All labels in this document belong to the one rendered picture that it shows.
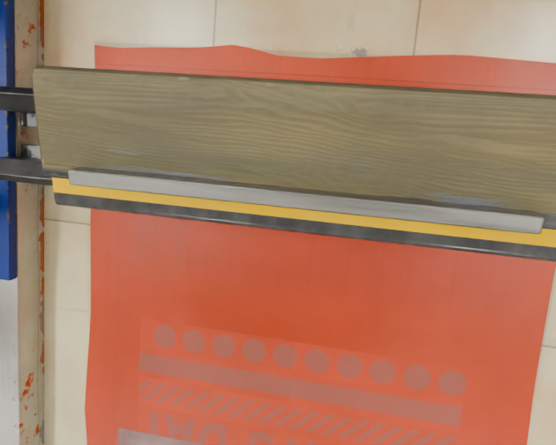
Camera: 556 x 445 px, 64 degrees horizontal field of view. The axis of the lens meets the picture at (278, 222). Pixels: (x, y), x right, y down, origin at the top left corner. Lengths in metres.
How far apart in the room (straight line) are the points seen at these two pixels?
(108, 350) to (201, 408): 0.11
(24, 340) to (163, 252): 0.16
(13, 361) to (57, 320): 0.05
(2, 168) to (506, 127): 0.36
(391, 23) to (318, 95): 0.14
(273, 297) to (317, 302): 0.04
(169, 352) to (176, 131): 0.23
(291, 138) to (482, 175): 0.11
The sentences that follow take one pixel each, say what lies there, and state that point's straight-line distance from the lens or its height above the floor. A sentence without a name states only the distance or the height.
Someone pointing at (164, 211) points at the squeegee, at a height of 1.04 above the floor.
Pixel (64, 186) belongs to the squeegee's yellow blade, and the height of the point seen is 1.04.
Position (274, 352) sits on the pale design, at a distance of 0.42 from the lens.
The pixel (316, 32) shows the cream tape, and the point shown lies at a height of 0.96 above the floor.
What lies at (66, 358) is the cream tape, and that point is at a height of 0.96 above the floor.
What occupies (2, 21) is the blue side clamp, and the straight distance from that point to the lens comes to 0.45.
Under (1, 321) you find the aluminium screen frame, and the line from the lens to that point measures 0.50.
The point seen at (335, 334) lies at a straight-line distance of 0.41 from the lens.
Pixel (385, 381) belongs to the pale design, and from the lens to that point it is 0.43.
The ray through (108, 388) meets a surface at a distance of 0.50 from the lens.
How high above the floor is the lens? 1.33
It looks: 77 degrees down
